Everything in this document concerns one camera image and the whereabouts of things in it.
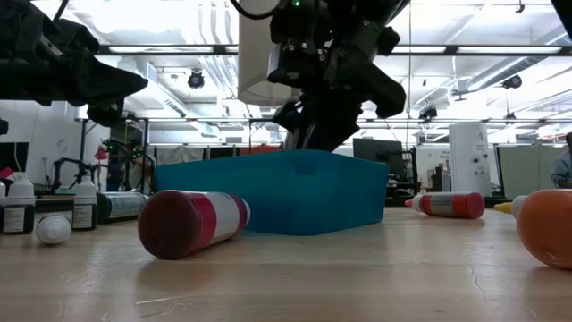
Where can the teal plastic bin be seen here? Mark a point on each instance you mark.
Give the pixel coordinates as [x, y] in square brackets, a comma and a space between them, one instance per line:
[268, 192]

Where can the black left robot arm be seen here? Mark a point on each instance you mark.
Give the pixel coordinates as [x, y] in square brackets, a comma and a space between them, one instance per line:
[18, 9]

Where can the green food coloring bottle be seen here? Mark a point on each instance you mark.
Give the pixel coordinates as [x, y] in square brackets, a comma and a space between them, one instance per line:
[125, 205]

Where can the yellow food coloring bottle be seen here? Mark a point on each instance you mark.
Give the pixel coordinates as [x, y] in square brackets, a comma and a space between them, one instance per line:
[549, 228]

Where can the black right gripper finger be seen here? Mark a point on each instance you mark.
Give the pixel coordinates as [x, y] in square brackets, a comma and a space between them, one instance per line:
[299, 121]
[380, 89]

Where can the green partition panel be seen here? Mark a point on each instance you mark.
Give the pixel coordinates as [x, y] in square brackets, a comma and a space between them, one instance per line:
[523, 170]

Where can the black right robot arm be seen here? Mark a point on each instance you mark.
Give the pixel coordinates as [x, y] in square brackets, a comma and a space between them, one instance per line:
[357, 11]

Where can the black desk monitor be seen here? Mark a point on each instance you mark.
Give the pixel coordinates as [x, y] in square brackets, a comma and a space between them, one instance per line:
[377, 149]

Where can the background black robot arm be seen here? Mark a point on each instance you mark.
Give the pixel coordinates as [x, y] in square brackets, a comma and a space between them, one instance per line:
[67, 163]

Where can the black ceiling-mounted camera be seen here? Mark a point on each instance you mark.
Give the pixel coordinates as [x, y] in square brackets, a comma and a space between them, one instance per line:
[429, 112]
[511, 82]
[195, 79]

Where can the dark red food coloring bottle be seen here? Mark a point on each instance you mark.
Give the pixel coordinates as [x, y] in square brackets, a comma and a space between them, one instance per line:
[187, 223]

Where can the black aluminium table frame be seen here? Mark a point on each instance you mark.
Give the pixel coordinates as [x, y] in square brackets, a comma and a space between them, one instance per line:
[491, 203]

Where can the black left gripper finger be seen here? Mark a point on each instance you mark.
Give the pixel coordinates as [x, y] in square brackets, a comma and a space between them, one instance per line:
[106, 115]
[89, 82]

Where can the silver lamp with white shade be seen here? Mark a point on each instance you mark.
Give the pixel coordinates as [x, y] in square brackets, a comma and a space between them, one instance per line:
[254, 67]

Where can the person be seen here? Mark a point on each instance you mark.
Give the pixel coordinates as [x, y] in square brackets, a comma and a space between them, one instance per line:
[134, 167]
[564, 167]

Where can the red-orange food coloring bottle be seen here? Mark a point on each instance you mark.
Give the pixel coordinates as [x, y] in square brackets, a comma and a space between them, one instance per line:
[447, 205]

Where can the black wall monitor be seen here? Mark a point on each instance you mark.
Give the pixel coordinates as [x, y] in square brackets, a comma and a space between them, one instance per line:
[13, 156]

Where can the small white-capped dropper bottle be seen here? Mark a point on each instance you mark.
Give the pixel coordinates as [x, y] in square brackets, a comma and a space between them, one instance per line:
[18, 214]
[84, 214]
[52, 229]

